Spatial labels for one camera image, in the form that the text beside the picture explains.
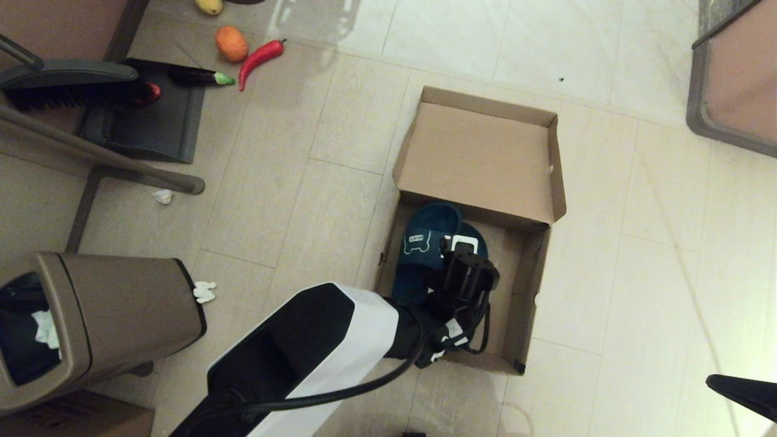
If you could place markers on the brown table with dark rim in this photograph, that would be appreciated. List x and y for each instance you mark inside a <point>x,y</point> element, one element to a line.
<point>61,24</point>

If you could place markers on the dark teal rubber slipper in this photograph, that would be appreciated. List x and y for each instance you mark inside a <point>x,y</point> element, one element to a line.
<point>419,261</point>
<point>479,240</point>

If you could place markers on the red toy chili pepper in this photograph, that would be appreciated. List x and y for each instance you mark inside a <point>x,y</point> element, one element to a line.
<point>256,58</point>

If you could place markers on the red toy ball fruit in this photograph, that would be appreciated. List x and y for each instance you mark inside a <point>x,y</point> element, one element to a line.
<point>152,93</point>

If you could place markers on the brown metal frame bar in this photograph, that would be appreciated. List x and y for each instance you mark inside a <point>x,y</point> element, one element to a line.
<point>121,161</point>

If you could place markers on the dark round bowl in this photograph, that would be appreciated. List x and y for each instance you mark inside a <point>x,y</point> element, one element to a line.
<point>243,2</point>

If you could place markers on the dark gray broom brush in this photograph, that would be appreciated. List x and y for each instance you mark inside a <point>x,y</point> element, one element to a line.
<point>73,80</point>

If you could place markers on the purple toy eggplant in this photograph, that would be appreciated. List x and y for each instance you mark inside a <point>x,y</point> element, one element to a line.
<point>193,76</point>

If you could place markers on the white tissue wad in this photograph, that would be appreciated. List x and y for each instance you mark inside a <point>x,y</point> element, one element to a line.
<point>46,331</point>

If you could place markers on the yellow toy fruit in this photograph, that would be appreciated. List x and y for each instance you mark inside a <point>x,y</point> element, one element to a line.
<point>208,5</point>

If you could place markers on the crumpled white paper scrap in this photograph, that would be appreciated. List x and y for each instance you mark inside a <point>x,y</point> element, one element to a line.
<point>162,196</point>

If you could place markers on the dark gray dustpan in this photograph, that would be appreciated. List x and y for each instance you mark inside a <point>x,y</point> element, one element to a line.
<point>158,127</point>

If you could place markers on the brown table with gray rim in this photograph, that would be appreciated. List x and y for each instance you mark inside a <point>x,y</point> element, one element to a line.
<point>740,85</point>

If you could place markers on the brown plastic trash bin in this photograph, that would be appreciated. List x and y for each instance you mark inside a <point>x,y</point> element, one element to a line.
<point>133,315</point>

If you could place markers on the black trash bag liner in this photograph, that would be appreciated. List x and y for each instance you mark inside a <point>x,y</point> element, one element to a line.
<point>18,340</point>

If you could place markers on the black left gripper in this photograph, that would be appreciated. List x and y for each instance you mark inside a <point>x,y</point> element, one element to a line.
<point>470,325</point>

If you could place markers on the brown cardboard shoe box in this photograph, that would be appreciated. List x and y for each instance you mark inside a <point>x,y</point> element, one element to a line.
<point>479,158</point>

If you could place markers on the orange toy fruit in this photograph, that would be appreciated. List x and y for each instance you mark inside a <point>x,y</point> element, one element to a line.
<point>230,44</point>

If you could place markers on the brown cardboard carton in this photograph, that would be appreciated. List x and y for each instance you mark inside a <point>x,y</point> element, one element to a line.
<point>73,419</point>

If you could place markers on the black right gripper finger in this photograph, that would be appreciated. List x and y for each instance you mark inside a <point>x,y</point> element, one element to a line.
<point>753,387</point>
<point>753,403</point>

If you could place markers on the white crumpled tissue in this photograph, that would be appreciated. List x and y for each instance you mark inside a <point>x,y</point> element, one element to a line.
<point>204,292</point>

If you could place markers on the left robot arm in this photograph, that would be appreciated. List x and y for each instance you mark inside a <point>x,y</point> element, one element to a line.
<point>303,346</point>

